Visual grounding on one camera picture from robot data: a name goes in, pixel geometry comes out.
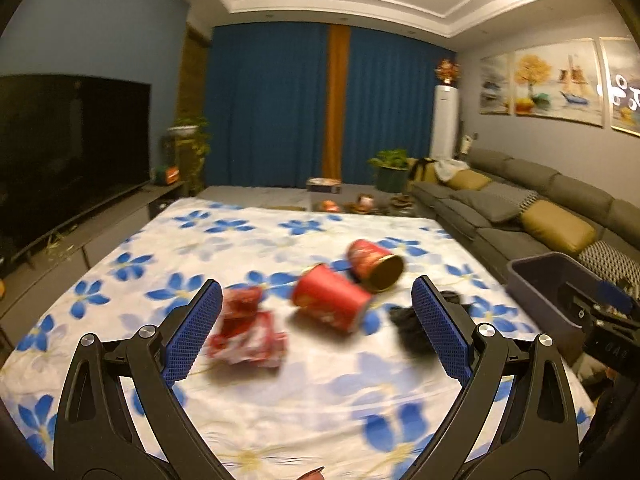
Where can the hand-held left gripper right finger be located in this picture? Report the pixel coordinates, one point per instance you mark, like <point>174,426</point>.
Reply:
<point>440,330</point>

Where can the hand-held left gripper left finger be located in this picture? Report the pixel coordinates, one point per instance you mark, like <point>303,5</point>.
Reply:
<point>192,330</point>

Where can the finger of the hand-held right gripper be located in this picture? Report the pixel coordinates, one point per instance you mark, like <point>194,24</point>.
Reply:
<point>615,297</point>

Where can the black plastic bag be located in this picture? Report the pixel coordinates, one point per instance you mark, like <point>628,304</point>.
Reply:
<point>407,327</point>

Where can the red wrapper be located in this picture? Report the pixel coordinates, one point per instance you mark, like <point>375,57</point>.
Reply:
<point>242,302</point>

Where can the red white plastic bag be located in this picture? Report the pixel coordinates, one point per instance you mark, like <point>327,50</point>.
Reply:
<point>250,342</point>

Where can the grey plastic bin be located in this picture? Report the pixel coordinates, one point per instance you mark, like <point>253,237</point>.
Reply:
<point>540,285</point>

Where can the red can with gold inside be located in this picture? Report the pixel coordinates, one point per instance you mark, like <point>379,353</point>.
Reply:
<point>365,257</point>

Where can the red paper cup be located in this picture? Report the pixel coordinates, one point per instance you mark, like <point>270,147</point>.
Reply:
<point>325,295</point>

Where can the large black white patterned cushion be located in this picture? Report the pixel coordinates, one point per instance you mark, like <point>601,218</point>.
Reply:
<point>610,260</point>

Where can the dark clothing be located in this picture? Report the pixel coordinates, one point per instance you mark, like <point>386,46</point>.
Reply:
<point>615,425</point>

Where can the large mustard cushion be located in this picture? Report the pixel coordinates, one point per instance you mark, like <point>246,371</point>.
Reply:
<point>557,227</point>

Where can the small black white patterned cushion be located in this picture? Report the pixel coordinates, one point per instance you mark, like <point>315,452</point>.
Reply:
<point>527,201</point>

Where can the white blue floral blanket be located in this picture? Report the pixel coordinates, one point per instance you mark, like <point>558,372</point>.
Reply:
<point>300,410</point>

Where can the grey cushion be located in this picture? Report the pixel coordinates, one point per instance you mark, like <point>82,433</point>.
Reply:
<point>495,207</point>

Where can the grey television stand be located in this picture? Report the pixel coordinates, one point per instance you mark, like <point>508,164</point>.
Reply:
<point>100,230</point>

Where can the grey sofa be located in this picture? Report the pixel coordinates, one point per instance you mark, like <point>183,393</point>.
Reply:
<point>545,180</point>

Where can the small pink figurine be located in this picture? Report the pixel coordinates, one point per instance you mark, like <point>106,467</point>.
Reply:
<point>362,204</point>

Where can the small mustard cushion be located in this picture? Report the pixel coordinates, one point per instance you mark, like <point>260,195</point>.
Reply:
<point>467,180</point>

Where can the small orange box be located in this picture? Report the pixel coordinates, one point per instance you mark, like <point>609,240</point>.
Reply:
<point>167,175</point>

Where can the white cloth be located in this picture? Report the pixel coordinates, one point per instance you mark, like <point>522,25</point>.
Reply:
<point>450,169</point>

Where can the small orange figurine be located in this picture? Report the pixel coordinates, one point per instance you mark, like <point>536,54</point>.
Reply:
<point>329,205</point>

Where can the leafy plant in green pot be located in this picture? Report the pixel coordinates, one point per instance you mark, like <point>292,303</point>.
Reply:
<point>390,170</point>

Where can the trailing plant on stand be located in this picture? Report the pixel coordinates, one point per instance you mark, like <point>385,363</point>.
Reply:
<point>192,145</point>

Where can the small white device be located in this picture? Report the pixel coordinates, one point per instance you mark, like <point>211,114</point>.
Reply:
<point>466,142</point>

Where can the white standing air conditioner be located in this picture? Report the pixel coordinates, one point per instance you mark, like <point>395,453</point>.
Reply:
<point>445,125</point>

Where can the framed painting with light glare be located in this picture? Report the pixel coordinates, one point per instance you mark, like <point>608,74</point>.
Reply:
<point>622,90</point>

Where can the black television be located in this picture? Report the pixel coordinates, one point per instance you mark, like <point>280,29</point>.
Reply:
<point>65,160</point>

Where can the sailing ship painting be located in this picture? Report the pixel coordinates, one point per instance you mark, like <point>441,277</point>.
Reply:
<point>555,82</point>

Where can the blue curtain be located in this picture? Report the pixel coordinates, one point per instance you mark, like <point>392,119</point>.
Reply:
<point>265,105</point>
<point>395,100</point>

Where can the narrow grey landscape painting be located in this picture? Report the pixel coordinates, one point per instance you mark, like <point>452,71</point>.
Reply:
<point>495,85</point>

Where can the orange curtain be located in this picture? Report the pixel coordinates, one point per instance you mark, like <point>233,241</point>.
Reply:
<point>336,105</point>

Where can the red gold flower decoration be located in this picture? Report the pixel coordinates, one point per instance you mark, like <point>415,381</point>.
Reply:
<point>447,70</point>

